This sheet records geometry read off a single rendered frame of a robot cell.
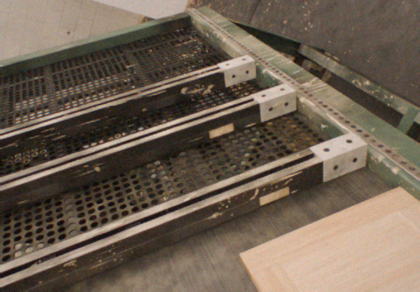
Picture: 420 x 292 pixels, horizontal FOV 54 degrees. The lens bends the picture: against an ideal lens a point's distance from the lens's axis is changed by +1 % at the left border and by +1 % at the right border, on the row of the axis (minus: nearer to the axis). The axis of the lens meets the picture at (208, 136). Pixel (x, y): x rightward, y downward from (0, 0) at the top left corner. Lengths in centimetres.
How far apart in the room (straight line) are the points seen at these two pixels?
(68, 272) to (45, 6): 517
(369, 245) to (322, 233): 9
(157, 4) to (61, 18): 181
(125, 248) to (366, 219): 52
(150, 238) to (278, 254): 28
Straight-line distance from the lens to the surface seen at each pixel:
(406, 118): 195
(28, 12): 597
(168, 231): 94
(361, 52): 245
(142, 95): 141
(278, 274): 86
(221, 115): 122
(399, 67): 227
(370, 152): 109
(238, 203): 96
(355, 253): 91
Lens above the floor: 174
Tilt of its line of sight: 29 degrees down
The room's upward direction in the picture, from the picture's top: 81 degrees counter-clockwise
